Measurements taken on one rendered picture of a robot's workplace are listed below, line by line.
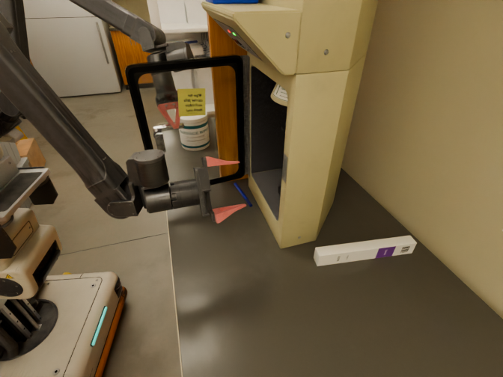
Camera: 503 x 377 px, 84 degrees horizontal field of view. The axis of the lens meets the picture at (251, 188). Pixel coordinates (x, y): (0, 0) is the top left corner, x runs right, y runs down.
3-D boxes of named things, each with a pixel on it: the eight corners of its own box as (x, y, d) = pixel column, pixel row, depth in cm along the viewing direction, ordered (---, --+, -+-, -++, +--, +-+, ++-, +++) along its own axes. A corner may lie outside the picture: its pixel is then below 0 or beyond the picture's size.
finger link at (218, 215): (245, 184, 59) (201, 192, 57) (251, 217, 60) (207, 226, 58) (239, 182, 66) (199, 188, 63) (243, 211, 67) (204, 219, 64)
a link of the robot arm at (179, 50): (151, 34, 82) (135, 28, 74) (187, 24, 79) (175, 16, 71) (163, 77, 85) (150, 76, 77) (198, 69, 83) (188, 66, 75)
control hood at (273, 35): (246, 45, 76) (246, 0, 70) (296, 75, 51) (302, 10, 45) (204, 47, 73) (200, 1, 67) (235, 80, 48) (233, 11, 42)
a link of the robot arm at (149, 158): (126, 194, 63) (109, 217, 56) (111, 146, 57) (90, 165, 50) (178, 193, 63) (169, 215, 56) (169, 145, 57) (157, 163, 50)
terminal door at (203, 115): (245, 176, 99) (242, 54, 75) (156, 198, 89) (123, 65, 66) (244, 176, 100) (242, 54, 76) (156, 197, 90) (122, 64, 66)
